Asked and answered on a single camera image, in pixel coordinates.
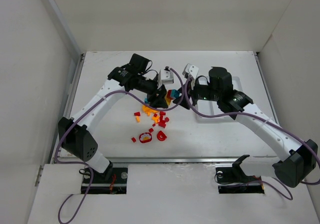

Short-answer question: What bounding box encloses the teal and red square brick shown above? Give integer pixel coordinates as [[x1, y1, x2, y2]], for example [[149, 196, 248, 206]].
[[166, 89, 180, 100]]

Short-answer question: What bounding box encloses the red half round brick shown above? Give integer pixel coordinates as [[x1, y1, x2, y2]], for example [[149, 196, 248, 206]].
[[156, 131, 168, 141]]

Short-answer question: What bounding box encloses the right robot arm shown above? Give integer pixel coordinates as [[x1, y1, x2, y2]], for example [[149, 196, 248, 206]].
[[178, 64, 320, 188]]

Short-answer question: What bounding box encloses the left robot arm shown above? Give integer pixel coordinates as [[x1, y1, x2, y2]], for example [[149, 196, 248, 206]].
[[58, 53, 172, 180]]

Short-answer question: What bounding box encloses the white divided tray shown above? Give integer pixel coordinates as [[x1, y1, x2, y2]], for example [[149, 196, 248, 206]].
[[194, 76, 243, 123]]

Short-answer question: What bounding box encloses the red flower printed brick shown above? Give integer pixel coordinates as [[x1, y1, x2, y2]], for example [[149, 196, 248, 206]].
[[138, 132, 153, 144]]

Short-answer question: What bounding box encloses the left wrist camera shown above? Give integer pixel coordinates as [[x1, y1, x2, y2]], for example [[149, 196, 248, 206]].
[[157, 69, 174, 87]]

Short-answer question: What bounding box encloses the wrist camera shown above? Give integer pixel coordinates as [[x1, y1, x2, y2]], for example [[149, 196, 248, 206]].
[[182, 63, 199, 79], [157, 69, 174, 87]]

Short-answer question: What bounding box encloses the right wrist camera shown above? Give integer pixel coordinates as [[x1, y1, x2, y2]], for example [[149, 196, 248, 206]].
[[182, 63, 199, 79]]

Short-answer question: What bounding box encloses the aluminium frame rail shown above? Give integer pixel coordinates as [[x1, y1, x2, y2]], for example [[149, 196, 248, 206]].
[[49, 156, 283, 164]]

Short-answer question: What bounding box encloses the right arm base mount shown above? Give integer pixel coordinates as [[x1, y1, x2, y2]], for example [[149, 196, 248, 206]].
[[214, 155, 265, 194]]

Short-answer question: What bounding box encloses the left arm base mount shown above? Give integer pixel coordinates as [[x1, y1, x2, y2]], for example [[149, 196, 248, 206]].
[[79, 167, 128, 195]]

